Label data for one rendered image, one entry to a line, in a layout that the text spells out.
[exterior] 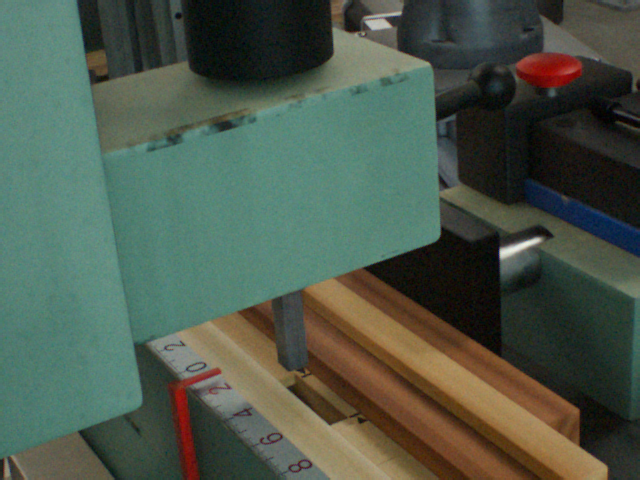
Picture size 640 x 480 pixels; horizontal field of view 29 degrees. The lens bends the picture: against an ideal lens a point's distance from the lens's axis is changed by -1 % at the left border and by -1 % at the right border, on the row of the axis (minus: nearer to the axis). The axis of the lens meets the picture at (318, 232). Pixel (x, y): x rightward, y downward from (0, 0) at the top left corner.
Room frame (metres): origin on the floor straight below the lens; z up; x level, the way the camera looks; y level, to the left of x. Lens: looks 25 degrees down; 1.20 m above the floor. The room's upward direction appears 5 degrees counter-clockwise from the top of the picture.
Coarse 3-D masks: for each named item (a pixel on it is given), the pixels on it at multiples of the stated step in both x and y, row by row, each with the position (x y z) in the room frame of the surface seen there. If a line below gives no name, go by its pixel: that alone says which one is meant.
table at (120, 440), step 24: (504, 360) 0.48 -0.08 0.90; (528, 360) 0.48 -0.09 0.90; (552, 384) 0.46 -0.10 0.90; (600, 408) 0.44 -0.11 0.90; (96, 432) 0.51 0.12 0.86; (120, 432) 0.48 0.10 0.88; (600, 432) 0.42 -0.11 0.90; (624, 432) 0.42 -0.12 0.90; (120, 456) 0.48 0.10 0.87; (144, 456) 0.45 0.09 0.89; (600, 456) 0.40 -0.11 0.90; (624, 456) 0.40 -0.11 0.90
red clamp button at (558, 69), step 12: (528, 60) 0.54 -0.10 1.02; (540, 60) 0.54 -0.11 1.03; (552, 60) 0.54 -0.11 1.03; (564, 60) 0.53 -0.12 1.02; (576, 60) 0.54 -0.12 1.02; (516, 72) 0.54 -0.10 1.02; (528, 72) 0.53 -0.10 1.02; (540, 72) 0.53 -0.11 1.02; (552, 72) 0.53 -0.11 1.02; (564, 72) 0.53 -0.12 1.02; (576, 72) 0.53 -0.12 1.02; (540, 84) 0.53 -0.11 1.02; (552, 84) 0.53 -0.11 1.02; (564, 84) 0.53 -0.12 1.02
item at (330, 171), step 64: (384, 64) 0.41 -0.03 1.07; (128, 128) 0.37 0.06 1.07; (192, 128) 0.37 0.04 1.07; (256, 128) 0.37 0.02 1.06; (320, 128) 0.39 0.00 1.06; (384, 128) 0.40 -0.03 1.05; (128, 192) 0.35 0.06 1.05; (192, 192) 0.36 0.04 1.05; (256, 192) 0.37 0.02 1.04; (320, 192) 0.38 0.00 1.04; (384, 192) 0.40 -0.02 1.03; (128, 256) 0.35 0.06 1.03; (192, 256) 0.36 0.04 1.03; (256, 256) 0.37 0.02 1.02; (320, 256) 0.38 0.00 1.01; (384, 256) 0.40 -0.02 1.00; (192, 320) 0.36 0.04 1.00
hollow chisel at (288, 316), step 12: (276, 300) 0.41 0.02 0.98; (288, 300) 0.41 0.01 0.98; (300, 300) 0.41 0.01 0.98; (276, 312) 0.41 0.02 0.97; (288, 312) 0.41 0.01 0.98; (300, 312) 0.41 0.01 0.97; (276, 324) 0.42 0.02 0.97; (288, 324) 0.41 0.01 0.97; (300, 324) 0.41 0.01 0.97; (276, 336) 0.42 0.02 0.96; (288, 336) 0.41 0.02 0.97; (300, 336) 0.41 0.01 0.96; (276, 348) 0.42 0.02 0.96; (288, 348) 0.41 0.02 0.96; (300, 348) 0.41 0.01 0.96; (288, 360) 0.41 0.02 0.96; (300, 360) 0.41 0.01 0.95
